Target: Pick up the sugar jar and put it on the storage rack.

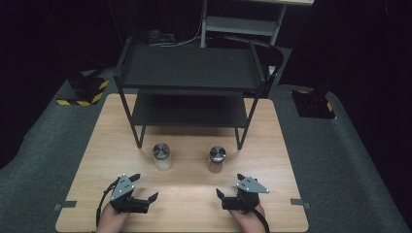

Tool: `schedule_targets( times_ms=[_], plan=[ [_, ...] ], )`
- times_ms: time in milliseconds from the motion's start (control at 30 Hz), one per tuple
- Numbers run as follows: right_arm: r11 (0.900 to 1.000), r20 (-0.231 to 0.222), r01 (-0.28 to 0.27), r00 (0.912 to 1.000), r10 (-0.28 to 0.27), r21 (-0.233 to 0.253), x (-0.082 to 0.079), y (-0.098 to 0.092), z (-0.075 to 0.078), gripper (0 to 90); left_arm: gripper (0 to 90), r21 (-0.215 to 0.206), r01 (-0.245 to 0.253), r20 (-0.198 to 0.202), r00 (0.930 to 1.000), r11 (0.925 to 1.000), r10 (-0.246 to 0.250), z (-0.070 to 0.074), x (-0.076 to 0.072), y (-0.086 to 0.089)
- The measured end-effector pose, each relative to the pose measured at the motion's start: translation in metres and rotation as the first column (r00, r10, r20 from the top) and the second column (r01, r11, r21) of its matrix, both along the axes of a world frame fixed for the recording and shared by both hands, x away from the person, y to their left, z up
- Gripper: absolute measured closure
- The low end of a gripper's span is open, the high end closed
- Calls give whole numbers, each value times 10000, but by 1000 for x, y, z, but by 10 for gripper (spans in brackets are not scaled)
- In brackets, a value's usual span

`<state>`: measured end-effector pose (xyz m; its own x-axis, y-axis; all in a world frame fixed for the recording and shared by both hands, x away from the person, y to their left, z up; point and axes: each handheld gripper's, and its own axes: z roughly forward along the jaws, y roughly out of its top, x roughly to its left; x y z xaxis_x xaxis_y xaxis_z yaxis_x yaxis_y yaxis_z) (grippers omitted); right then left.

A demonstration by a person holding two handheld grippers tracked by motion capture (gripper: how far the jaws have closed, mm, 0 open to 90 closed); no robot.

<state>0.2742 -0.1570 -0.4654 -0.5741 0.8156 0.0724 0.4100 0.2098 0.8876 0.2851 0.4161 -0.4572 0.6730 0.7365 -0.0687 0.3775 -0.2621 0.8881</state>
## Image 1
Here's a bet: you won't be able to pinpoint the black yellow striped block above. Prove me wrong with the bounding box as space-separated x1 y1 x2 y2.
56 76 110 107

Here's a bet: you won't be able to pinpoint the person's left hand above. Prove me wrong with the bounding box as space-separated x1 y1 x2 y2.
95 203 130 233

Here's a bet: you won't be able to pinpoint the person's right hand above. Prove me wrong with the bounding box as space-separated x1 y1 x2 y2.
227 208 268 233

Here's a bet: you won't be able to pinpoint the large glass jar white grains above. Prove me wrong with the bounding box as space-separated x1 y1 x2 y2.
152 143 173 172

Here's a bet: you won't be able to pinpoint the grey metal stand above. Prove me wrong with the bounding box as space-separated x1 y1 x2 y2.
199 0 315 49

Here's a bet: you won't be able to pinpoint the small glass jar metal lid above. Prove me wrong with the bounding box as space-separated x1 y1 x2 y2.
208 146 227 175

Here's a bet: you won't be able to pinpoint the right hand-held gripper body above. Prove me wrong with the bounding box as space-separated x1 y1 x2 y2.
222 176 270 213

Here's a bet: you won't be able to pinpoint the black two-tier shelf rack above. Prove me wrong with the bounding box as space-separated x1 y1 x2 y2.
113 35 286 150

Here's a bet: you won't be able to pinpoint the grey tape piece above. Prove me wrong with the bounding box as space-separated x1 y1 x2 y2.
290 198 312 210
52 200 78 212

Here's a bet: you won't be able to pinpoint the black block yellow edge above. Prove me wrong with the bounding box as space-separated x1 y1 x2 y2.
291 88 337 120

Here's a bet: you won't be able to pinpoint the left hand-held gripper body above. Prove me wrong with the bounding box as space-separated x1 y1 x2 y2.
110 173 151 214

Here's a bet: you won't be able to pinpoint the black left gripper strap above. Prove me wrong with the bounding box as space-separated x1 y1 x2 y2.
95 178 120 227

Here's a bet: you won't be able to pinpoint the grey felt mat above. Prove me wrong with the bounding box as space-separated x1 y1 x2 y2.
0 67 412 233

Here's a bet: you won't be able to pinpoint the white cable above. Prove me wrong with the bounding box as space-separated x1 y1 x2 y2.
158 18 204 48

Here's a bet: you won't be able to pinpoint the black right gripper strap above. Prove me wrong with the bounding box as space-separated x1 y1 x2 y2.
252 207 271 233

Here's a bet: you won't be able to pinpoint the black gripper strap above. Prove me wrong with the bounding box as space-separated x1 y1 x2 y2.
95 178 120 227
252 207 271 233

